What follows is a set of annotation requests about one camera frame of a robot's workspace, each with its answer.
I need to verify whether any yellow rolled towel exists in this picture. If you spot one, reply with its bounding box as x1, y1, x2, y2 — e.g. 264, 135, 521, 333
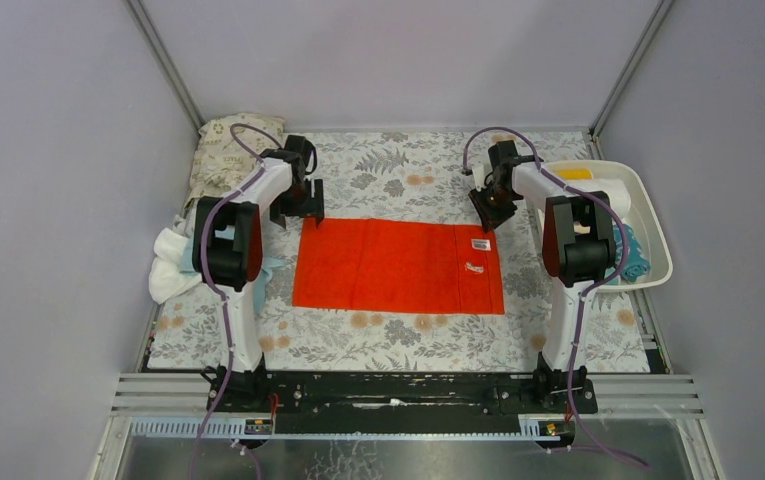
554, 168, 593, 181

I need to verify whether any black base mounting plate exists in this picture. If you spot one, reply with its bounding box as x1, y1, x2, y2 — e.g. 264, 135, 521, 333
200, 367, 598, 422

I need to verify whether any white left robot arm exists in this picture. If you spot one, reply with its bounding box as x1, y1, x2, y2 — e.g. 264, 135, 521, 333
192, 135, 325, 391

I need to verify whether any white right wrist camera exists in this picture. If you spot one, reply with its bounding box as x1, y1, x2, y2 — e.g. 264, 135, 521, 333
471, 163, 491, 191

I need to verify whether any white rolled towel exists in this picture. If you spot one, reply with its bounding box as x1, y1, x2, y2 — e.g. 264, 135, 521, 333
591, 179, 632, 218

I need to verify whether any teal bunny pattern towel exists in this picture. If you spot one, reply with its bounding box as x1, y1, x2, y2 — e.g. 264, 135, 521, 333
613, 224, 651, 283

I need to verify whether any floral pattern table mat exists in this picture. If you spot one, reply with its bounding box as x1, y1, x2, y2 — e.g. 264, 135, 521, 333
145, 131, 650, 373

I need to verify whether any orange red towel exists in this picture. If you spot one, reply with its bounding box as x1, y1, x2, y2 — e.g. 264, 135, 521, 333
293, 218, 505, 315

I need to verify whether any white plastic tray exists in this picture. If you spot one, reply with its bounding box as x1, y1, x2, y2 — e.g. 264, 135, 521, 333
545, 159, 673, 293

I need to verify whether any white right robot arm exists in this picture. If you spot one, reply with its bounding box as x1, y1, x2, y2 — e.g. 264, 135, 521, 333
468, 140, 618, 397

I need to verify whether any light blue towel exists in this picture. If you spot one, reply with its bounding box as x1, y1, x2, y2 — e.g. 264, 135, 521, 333
179, 239, 286, 314

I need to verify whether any cream leaf print towel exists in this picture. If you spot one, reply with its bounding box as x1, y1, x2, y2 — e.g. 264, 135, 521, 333
185, 113, 285, 207

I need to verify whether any white crumpled towel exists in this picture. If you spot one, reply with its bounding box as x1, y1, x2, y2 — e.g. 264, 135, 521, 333
148, 228, 202, 304

